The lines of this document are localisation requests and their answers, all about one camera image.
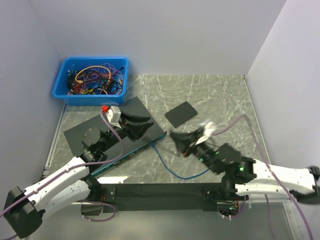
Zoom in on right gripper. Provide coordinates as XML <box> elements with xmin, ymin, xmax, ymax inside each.
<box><xmin>169</xmin><ymin>127</ymin><xmax>221</xmax><ymax>174</ymax></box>

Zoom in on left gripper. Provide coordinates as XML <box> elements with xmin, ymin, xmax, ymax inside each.
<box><xmin>99</xmin><ymin>109</ymin><xmax>154</xmax><ymax>152</ymax></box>

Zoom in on small black network switch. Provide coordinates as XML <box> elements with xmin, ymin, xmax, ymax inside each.
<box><xmin>164</xmin><ymin>101</ymin><xmax>198</xmax><ymax>128</ymax></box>

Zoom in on blue ethernet cable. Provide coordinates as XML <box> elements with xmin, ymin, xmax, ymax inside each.
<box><xmin>150</xmin><ymin>142</ymin><xmax>213</xmax><ymax>180</ymax></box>

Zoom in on large black network switch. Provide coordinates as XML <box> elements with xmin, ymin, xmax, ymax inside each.
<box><xmin>64</xmin><ymin>97</ymin><xmax>167</xmax><ymax>175</ymax></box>

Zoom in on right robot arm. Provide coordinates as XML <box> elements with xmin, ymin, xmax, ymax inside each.
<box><xmin>169</xmin><ymin>122</ymin><xmax>320</xmax><ymax>205</ymax></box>

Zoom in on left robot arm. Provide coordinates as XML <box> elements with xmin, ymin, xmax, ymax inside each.
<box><xmin>0</xmin><ymin>109</ymin><xmax>154</xmax><ymax>239</ymax></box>

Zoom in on blue plastic bin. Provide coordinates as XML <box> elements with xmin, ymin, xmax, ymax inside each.
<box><xmin>52</xmin><ymin>56</ymin><xmax>129</xmax><ymax>106</ymax></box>

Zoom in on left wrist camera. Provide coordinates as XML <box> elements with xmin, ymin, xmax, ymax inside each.
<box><xmin>100</xmin><ymin>105</ymin><xmax>122</xmax><ymax>129</ymax></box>

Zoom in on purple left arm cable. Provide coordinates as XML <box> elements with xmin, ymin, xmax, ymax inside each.
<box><xmin>0</xmin><ymin>112</ymin><xmax>126</xmax><ymax>240</ymax></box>

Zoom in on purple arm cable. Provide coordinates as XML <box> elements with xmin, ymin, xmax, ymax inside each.
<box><xmin>212</xmin><ymin>114</ymin><xmax>314</xmax><ymax>240</ymax></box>
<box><xmin>0</xmin><ymin>112</ymin><xmax>126</xmax><ymax>240</ymax></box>

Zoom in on tangled cables in bin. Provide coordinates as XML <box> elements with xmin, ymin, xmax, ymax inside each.
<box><xmin>65</xmin><ymin>62</ymin><xmax>125</xmax><ymax>96</ymax></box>

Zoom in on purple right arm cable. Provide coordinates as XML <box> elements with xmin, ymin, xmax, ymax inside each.
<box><xmin>212</xmin><ymin>114</ymin><xmax>314</xmax><ymax>240</ymax></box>

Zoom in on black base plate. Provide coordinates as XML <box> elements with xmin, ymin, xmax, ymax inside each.
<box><xmin>84</xmin><ymin>183</ymin><xmax>248</xmax><ymax>212</ymax></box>

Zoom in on aluminium rail frame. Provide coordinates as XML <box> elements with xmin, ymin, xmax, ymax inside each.
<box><xmin>14</xmin><ymin>102</ymin><xmax>301</xmax><ymax>240</ymax></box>

